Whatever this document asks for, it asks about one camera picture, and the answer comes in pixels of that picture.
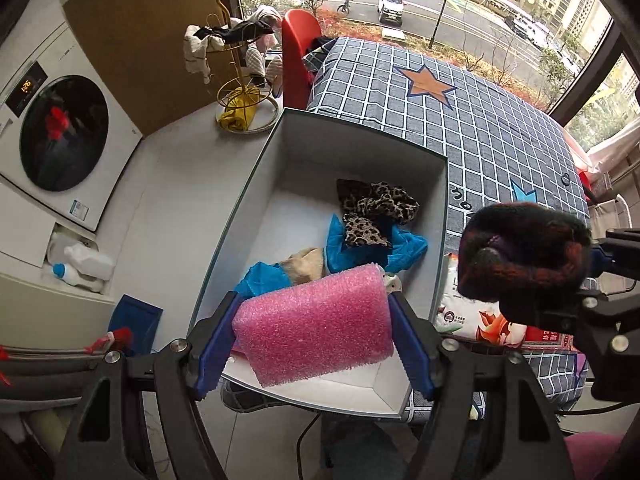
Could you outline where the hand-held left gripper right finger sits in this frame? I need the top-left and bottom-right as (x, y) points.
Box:
(386, 291), (576, 480)

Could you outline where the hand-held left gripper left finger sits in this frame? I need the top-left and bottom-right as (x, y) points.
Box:
(55, 290), (241, 480)

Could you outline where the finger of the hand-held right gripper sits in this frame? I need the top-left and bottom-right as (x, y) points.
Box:
(582, 227), (640, 282)
(502, 285), (640, 357)

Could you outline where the black red fuzzy cloth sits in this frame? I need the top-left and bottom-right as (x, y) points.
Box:
(457, 202), (593, 321)

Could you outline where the pink foam block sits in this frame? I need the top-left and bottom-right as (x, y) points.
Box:
(231, 263), (395, 388)

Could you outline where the white cardboard box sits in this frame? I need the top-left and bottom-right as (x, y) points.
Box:
(187, 106), (449, 420)

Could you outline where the red printed packet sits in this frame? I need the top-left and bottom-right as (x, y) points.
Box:
(520, 327), (581, 353)

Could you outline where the grey slipper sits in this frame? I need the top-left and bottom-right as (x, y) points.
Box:
(220, 379), (281, 415)

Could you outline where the white flower print packet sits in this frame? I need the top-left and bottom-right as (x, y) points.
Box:
(434, 252), (528, 346)

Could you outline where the blue crumpled cloth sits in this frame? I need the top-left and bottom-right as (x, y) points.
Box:
(233, 261), (296, 301)
(325, 213), (430, 276)

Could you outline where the white hanging cloth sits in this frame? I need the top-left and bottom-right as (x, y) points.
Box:
(587, 127), (640, 173)

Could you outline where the beige fuzzy cloth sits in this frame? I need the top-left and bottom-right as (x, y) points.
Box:
(277, 246), (328, 286)

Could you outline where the small leopard print cloth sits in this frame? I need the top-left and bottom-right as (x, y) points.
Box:
(342, 212), (393, 250)

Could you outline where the white detergent bottle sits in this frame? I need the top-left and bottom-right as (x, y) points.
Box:
(64, 242), (116, 281)

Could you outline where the white bottle blue cap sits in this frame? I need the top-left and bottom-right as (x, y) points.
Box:
(52, 262), (103, 293)

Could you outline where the grey checked blanket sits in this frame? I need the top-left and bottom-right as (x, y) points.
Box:
(305, 35), (593, 423)

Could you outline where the yellow cloth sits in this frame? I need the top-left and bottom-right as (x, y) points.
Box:
(220, 87), (263, 132)

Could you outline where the white washing machine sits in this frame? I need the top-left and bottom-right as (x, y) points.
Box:
(0, 20), (146, 233)

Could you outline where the beige quilted mitt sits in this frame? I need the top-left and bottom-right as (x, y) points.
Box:
(244, 42), (271, 86)
(265, 55), (287, 97)

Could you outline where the brown board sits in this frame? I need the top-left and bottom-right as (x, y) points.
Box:
(62, 0), (246, 136)

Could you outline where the white van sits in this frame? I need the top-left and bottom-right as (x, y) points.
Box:
(377, 0), (406, 23)

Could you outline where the grey white cloth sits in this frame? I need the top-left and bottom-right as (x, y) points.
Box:
(250, 4), (282, 28)

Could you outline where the black cable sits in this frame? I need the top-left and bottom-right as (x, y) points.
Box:
(295, 410), (321, 480)

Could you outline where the dark window frame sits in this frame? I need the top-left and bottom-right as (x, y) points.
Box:
(545, 20), (640, 126)

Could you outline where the gold wire rack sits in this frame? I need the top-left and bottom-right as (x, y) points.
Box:
(207, 0), (281, 134)

